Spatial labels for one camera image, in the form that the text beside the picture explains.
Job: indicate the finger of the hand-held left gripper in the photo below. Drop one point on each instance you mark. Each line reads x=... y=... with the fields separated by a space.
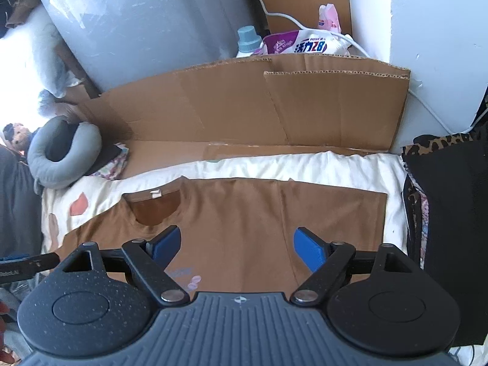
x=34 y=263

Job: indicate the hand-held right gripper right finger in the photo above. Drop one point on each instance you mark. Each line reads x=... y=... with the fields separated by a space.
x=308 y=247

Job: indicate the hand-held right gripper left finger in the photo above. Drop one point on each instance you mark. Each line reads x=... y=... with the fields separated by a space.
x=167 y=244

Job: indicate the brown printed t-shirt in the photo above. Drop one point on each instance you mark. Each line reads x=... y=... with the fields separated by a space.
x=236 y=217

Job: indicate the cream bear print blanket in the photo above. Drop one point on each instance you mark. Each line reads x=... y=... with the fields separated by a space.
x=267 y=166

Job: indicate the floral folded cloth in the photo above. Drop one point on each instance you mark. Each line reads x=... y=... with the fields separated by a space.
x=116 y=166

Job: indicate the grey neck pillow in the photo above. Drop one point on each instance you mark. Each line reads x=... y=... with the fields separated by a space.
x=42 y=164

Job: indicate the dark folded cloth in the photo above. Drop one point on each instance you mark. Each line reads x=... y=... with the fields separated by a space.
x=106 y=156

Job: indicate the brown teddy bear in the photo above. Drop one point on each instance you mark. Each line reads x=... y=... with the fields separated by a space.
x=17 y=137

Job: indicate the black folded garment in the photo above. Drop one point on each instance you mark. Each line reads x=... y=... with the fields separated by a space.
x=453 y=217

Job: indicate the large cardboard sheet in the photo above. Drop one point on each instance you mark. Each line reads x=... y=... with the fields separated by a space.
x=228 y=106

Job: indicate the grey translucent plastic bag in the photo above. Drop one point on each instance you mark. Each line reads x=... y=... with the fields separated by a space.
x=49 y=103

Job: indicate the white purple laundry powder bag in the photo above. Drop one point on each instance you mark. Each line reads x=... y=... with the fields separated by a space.
x=305 y=44

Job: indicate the detergent bottle with blue cap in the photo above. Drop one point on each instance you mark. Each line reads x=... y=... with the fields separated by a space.
x=247 y=42

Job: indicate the grey plastic wrapped mattress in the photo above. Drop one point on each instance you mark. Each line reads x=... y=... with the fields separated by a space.
x=152 y=19

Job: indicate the pink refill pouch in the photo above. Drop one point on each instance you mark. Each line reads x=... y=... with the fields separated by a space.
x=329 y=19

